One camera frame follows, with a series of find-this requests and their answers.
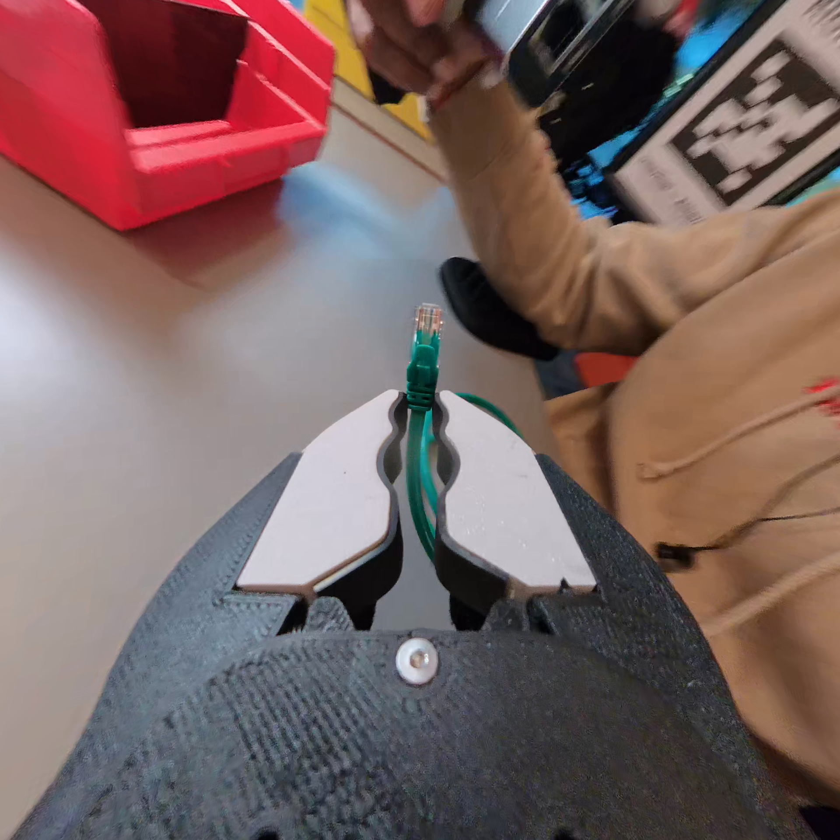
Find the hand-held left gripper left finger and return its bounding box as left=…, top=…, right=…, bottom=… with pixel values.
left=235, top=389, right=409, bottom=631

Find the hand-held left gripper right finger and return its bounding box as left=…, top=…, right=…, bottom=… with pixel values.
left=433, top=389, right=599, bottom=631

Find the green ethernet cable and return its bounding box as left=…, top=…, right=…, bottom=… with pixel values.
left=403, top=303, right=526, bottom=565

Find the black ethernet port adapter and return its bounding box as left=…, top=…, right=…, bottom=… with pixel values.
left=469, top=0, right=641, bottom=109

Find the person's right forearm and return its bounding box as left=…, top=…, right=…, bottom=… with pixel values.
left=425, top=72, right=840, bottom=358

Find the person's right hand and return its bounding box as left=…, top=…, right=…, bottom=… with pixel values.
left=346, top=0, right=508, bottom=101

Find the orange object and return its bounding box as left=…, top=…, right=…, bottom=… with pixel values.
left=576, top=353, right=639, bottom=389

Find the black rounded object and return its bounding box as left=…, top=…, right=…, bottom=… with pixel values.
left=438, top=257, right=562, bottom=362

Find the person's beige hoodie torso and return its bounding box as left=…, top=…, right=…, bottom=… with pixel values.
left=545, top=315, right=840, bottom=808

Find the red plastic bin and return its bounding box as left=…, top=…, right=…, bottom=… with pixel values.
left=0, top=0, right=337, bottom=232

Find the black-and-white marker sign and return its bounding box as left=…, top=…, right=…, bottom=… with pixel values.
left=607, top=0, right=840, bottom=227

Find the yellow plastic object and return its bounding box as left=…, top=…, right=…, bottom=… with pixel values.
left=303, top=0, right=435, bottom=142

